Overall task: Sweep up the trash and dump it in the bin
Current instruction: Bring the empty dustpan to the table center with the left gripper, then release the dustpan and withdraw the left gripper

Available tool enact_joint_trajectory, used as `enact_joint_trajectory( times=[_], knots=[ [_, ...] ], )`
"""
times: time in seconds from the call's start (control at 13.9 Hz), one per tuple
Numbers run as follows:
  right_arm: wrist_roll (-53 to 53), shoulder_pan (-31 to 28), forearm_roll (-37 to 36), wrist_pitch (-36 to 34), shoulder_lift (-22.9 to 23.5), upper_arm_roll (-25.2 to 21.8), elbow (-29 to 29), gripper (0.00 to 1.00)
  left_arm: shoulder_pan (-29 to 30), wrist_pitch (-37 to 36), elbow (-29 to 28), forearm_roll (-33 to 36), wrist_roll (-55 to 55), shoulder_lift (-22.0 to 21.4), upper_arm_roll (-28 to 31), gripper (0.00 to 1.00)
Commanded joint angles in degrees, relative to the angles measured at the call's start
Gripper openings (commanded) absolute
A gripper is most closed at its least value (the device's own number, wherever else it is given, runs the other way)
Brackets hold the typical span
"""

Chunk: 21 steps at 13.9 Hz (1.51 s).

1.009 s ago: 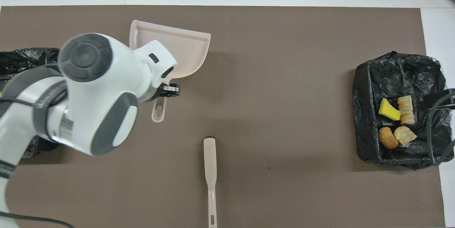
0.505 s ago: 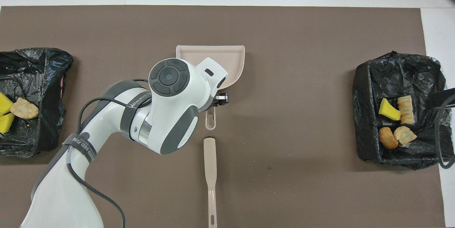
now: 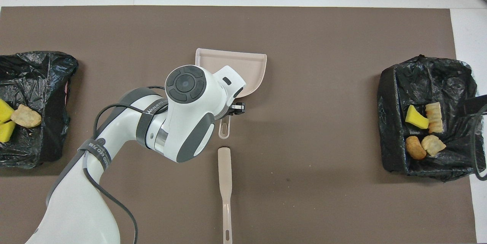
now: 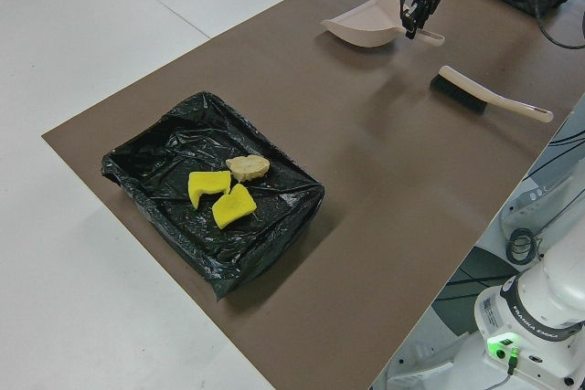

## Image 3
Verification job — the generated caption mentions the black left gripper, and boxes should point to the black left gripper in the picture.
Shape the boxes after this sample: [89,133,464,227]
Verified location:
[224,102,246,118]

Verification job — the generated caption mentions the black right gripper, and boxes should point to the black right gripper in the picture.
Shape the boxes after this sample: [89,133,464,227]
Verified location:
[461,94,487,115]

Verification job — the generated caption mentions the long toy croissant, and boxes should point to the long toy croissant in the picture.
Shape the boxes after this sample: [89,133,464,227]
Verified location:
[425,102,444,133]

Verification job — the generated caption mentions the beige plastic dustpan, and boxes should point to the beige plastic dustpan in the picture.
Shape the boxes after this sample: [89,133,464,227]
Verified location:
[195,48,267,140]

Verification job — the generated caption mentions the short toy croissant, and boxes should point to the short toy croissant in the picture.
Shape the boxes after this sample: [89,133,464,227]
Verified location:
[421,134,447,157]

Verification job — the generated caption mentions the yellow green sponge piece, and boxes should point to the yellow green sponge piece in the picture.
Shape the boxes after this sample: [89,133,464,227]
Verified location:
[405,105,430,129]

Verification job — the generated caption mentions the beige brush black bristles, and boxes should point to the beige brush black bristles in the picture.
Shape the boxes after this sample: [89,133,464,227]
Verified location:
[217,147,233,244]

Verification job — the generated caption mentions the round brown toy bun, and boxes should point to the round brown toy bun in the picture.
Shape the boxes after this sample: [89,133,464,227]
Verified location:
[405,136,427,160]

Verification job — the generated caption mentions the small toy croissant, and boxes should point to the small toy croissant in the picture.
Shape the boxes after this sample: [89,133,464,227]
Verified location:
[10,104,42,128]

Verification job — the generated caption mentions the black bag lined bin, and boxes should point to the black bag lined bin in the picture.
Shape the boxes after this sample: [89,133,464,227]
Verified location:
[377,55,487,183]
[0,51,79,169]

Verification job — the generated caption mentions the brown table mat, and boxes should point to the brown table mat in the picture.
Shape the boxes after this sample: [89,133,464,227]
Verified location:
[0,6,478,244]

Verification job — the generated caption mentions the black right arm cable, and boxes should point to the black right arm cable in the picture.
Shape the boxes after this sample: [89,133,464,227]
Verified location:
[470,104,487,181]

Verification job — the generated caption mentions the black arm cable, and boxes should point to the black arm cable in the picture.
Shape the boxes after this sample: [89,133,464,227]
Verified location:
[470,104,487,181]
[82,85,168,244]

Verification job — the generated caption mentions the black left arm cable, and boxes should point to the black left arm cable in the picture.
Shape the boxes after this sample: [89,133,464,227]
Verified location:
[82,85,168,244]

